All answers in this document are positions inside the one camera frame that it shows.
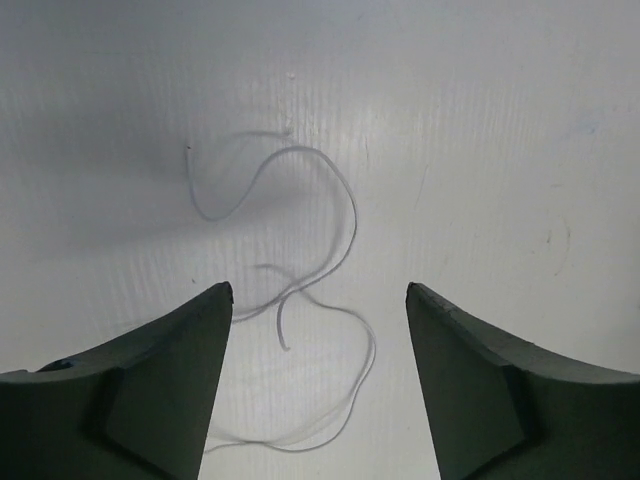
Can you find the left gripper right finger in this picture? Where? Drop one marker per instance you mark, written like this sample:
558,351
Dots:
500,407

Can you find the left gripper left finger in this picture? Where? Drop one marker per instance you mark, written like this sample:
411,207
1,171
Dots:
135,407

